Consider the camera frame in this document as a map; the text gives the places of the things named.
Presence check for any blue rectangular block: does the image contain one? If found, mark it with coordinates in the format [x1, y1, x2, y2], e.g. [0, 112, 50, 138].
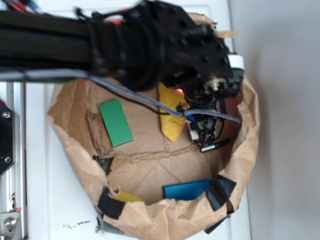
[163, 179, 211, 201]

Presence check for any aluminium frame rail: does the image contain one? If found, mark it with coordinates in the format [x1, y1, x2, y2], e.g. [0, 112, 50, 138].
[0, 82, 28, 240]

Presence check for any brown paper bag bin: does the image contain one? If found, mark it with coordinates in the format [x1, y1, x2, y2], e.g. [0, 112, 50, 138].
[46, 12, 261, 240]

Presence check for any black thin cable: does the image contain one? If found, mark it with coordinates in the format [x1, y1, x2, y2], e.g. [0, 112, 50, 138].
[99, 82, 243, 153]

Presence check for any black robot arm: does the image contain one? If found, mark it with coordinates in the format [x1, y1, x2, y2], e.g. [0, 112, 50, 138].
[0, 0, 245, 152]

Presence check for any yellow block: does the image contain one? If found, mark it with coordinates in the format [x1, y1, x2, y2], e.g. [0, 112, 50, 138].
[111, 186, 144, 202]

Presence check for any black mounting plate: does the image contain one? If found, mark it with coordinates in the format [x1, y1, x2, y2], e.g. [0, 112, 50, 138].
[0, 100, 15, 177]

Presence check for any brown wooden piece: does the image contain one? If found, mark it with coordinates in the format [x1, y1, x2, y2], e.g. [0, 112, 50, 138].
[86, 109, 113, 158]

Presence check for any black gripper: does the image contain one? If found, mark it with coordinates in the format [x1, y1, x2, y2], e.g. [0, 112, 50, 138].
[159, 2, 244, 148]

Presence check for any grey ribbon cable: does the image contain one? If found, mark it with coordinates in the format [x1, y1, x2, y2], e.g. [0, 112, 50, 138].
[0, 68, 243, 125]

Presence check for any yellow cloth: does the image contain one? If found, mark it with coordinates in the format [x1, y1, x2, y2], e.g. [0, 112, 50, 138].
[158, 83, 190, 143]

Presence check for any green rectangular block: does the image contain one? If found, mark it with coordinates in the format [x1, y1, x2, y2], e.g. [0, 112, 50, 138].
[98, 99, 133, 147]

